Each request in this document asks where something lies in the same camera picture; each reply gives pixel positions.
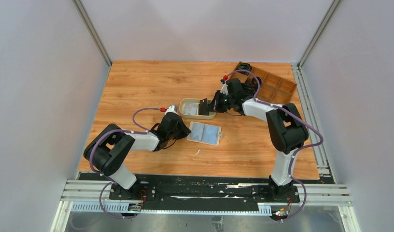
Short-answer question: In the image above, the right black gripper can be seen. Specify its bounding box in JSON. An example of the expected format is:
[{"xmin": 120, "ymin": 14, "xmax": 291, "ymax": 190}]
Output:
[{"xmin": 206, "ymin": 90, "xmax": 235, "ymax": 113}]

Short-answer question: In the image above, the dark grey card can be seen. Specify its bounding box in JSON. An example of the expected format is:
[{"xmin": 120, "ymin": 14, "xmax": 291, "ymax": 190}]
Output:
[{"xmin": 198, "ymin": 98, "xmax": 210, "ymax": 116}]

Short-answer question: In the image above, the white leather card holder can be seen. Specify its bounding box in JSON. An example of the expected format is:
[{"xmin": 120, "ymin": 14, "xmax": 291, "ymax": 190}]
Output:
[{"xmin": 186, "ymin": 121, "xmax": 224, "ymax": 146}]

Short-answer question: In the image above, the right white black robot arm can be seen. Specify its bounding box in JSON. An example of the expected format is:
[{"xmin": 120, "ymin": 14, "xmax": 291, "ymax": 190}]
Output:
[{"xmin": 208, "ymin": 78, "xmax": 309, "ymax": 202}]

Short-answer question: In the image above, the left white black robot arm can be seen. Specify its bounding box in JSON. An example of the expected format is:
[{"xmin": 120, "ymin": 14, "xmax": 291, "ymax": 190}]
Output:
[{"xmin": 83, "ymin": 112, "xmax": 191, "ymax": 200}]

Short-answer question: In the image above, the beige oval tray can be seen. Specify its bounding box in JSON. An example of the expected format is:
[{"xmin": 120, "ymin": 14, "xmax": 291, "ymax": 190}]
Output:
[{"xmin": 178, "ymin": 98, "xmax": 216, "ymax": 120}]

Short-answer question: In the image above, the black coiled belt middle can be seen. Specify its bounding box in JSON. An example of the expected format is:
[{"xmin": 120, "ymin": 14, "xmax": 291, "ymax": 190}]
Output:
[{"xmin": 243, "ymin": 76, "xmax": 262, "ymax": 94}]

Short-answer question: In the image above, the black coiled belt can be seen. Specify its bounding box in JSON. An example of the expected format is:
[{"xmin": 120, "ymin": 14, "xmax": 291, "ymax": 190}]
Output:
[
  {"xmin": 243, "ymin": 76, "xmax": 262, "ymax": 94},
  {"xmin": 236, "ymin": 62, "xmax": 252, "ymax": 71}
]

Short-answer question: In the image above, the black coiled belt top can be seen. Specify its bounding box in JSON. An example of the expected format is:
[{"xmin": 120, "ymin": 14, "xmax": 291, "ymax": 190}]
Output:
[{"xmin": 236, "ymin": 62, "xmax": 252, "ymax": 71}]

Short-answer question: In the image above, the brown wooden compartment box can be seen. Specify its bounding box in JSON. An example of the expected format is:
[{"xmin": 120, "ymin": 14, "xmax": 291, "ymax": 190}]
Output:
[{"xmin": 229, "ymin": 63, "xmax": 297, "ymax": 104}]

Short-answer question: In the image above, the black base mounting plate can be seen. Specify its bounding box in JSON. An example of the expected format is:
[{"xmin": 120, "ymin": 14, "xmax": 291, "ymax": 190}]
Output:
[{"xmin": 102, "ymin": 173, "xmax": 301, "ymax": 213}]

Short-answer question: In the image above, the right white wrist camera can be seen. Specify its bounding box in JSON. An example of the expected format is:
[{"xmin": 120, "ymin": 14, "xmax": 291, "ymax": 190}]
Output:
[{"xmin": 220, "ymin": 80, "xmax": 229, "ymax": 96}]

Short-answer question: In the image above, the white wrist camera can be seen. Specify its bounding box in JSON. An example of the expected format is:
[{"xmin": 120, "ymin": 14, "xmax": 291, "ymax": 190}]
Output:
[
  {"xmin": 220, "ymin": 80, "xmax": 229, "ymax": 96},
  {"xmin": 165, "ymin": 104, "xmax": 178, "ymax": 115}
]

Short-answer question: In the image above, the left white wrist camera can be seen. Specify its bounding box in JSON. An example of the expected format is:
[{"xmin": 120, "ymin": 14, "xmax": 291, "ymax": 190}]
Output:
[{"xmin": 165, "ymin": 104, "xmax": 178, "ymax": 115}]

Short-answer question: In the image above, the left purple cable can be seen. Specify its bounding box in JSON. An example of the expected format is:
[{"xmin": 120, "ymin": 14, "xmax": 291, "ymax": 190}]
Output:
[{"xmin": 88, "ymin": 107, "xmax": 166, "ymax": 220}]

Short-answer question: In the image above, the purple cable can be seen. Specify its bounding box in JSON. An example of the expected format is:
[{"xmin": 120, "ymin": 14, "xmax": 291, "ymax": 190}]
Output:
[
  {"xmin": 88, "ymin": 107, "xmax": 166, "ymax": 220},
  {"xmin": 222, "ymin": 69, "xmax": 324, "ymax": 221}
]

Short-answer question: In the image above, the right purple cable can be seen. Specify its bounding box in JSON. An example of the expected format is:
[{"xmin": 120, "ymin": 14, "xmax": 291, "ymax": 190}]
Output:
[{"xmin": 222, "ymin": 69, "xmax": 324, "ymax": 221}]

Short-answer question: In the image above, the aluminium front rail frame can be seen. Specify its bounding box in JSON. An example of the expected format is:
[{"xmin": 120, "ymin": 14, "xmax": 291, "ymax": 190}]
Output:
[{"xmin": 51, "ymin": 173, "xmax": 360, "ymax": 232}]

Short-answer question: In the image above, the left corner aluminium post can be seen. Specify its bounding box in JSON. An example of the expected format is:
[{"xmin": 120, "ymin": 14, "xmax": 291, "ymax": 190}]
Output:
[{"xmin": 72, "ymin": 0, "xmax": 113, "ymax": 69}]

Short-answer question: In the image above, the corner aluminium post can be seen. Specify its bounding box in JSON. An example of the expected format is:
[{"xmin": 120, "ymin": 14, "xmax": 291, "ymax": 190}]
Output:
[
  {"xmin": 72, "ymin": 0, "xmax": 113, "ymax": 69},
  {"xmin": 297, "ymin": 0, "xmax": 342, "ymax": 69}
]

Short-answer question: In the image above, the right corner aluminium post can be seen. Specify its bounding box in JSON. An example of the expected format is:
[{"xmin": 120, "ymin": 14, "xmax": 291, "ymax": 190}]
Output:
[{"xmin": 297, "ymin": 0, "xmax": 342, "ymax": 69}]

